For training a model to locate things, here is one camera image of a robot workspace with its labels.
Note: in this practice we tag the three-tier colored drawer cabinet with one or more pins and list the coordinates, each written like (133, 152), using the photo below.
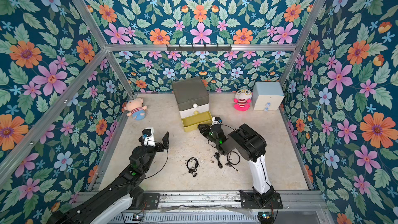
(191, 96)

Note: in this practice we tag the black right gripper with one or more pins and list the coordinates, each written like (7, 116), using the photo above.
(210, 130)

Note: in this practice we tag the black wired earphones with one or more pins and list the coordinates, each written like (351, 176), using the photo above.
(230, 162)
(192, 165)
(216, 159)

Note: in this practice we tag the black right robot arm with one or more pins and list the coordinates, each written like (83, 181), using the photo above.
(251, 146)

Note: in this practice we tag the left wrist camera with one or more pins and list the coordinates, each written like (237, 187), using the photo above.
(148, 137)

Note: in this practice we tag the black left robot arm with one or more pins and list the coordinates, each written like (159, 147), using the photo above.
(123, 192)

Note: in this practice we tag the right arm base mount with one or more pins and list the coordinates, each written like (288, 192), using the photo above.
(254, 200)

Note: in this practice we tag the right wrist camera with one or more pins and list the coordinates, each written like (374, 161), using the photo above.
(216, 121)

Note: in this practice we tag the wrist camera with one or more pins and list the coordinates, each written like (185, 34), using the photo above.
(148, 137)
(216, 121)

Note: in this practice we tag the black hook rail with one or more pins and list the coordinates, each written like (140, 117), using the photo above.
(195, 48)

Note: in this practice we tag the pink pig plush toy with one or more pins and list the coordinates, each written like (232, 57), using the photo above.
(136, 109)

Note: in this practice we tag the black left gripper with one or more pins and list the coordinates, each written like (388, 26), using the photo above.
(165, 141)

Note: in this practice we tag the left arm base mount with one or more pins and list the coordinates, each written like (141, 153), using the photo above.
(144, 200)

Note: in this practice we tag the pink white plush toy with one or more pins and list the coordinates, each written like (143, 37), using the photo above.
(243, 99)

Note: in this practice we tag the white blue mini drawer cabinet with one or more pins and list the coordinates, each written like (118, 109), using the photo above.
(267, 96)

